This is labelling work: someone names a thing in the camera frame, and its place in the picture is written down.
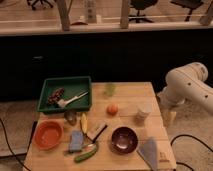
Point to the green plastic tray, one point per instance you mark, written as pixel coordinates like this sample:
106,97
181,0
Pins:
72,86

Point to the purple bowl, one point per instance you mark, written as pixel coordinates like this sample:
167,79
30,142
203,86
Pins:
123,140

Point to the wooden brush block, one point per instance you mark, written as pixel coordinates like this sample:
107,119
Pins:
96,130

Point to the white paper cup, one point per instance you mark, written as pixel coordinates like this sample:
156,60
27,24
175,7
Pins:
141,115

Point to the dark red grape bunch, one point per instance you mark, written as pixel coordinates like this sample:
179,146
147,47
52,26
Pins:
55,96

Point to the blue sponge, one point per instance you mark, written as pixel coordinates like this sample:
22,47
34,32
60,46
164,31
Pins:
76,141

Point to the green translucent cup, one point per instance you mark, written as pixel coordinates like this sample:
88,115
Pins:
109,89

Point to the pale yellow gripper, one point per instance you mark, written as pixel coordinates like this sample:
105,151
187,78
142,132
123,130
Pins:
168,117

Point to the yellow banana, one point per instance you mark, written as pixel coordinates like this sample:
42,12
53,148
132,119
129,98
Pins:
84,123

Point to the orange bowl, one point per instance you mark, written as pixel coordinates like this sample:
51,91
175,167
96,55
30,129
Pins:
48,135

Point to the green cucumber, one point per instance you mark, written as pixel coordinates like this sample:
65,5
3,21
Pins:
87,155

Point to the orange-red apple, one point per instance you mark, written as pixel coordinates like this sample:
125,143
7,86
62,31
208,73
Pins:
112,109

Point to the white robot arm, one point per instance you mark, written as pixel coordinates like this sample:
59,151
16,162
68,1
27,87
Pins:
185,83

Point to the blue-grey cloth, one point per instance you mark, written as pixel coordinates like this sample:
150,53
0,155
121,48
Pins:
148,152

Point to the dark metal cup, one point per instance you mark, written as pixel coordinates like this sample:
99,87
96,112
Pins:
71,117

